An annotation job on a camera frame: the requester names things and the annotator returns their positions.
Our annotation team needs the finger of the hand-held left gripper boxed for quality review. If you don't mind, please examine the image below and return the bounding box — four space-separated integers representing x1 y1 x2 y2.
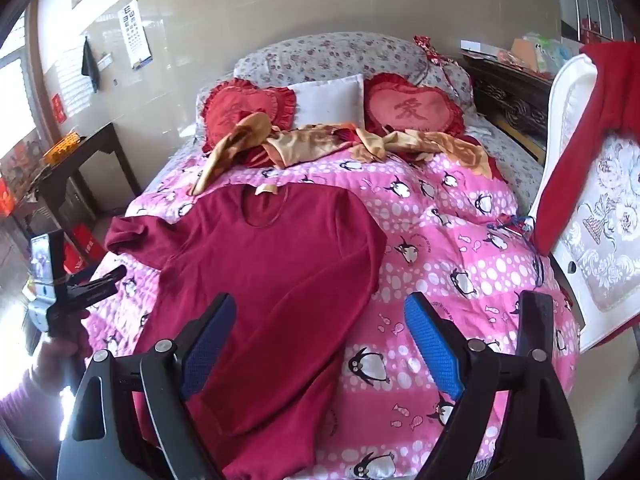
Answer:
65 265 128 288
72 282 120 312

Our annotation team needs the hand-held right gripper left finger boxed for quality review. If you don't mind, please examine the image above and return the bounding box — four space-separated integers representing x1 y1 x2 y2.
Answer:
57 292 238 480

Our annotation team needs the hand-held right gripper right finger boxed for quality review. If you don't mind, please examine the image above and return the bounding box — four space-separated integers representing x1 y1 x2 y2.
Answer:
404 290 586 480

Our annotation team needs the dark red sweater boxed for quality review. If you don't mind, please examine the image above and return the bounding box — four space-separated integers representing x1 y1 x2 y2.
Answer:
105 184 386 480

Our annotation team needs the person's left forearm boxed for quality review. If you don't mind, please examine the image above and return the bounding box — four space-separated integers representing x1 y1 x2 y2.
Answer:
0 355 68 413

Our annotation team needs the person's left hand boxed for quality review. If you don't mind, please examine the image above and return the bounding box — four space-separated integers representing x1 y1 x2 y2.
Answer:
39 310 93 378

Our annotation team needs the red box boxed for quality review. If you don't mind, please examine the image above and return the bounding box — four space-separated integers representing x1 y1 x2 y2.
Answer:
72 224 108 267

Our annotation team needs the yellow plastic basket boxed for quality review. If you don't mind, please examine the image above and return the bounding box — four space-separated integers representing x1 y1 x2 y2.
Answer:
44 131 83 165

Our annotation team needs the black wooden table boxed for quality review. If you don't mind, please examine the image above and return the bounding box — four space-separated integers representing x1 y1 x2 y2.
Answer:
10 122 143 241

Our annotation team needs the pink penguin print blanket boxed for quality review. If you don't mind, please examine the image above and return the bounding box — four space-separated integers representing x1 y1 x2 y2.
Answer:
82 152 581 480

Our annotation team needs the window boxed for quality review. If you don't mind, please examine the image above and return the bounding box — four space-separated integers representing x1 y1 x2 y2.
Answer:
0 10 51 161

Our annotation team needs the red heart-shaped pillow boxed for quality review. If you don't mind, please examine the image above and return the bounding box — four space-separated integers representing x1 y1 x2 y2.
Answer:
200 80 298 153
364 72 467 138

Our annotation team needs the dark hanging cloth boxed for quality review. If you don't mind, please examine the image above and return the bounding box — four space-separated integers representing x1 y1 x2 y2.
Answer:
81 37 99 93

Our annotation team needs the white chair with floral cushion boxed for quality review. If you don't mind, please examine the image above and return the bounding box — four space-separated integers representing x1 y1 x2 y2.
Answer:
530 52 640 351

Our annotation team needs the yellow and red striped cloth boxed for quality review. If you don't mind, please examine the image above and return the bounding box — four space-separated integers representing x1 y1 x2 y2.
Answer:
190 112 501 196

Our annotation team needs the dark carved wooden headboard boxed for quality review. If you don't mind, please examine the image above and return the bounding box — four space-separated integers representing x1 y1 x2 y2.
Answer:
462 50 556 161

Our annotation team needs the white pillow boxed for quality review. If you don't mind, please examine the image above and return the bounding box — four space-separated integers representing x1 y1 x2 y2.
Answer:
290 74 366 128

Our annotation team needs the red cloth on chair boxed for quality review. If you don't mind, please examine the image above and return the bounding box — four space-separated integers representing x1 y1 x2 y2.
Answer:
540 42 640 256

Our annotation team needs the floral bolster pillow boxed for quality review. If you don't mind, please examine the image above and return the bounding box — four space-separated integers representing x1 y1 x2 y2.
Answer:
232 32 431 91

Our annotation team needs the clutter of packets on cabinet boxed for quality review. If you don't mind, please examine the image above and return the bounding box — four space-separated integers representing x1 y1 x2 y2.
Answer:
497 32 581 73

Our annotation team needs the metal railing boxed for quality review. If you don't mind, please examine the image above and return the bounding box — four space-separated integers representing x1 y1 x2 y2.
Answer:
570 0 640 46

